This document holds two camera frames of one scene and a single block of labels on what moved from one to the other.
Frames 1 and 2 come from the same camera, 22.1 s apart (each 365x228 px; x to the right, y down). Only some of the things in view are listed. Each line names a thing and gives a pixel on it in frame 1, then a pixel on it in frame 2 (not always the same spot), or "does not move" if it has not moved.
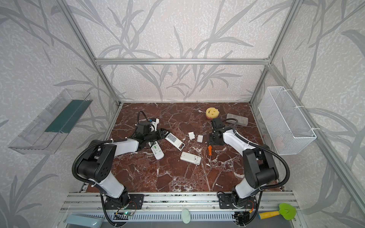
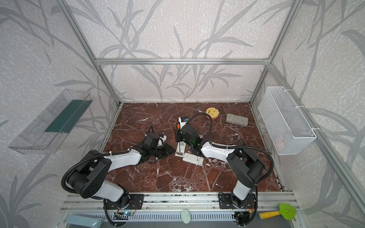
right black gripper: (216, 125) to (180, 135)
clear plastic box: (242, 121) does not move
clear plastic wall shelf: (45, 134) does not move
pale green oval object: (186, 216) does not move
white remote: (175, 141) to (180, 149)
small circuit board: (126, 213) does not move
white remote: (190, 158) does not move
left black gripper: (159, 134) to (159, 151)
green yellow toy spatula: (286, 211) does not move
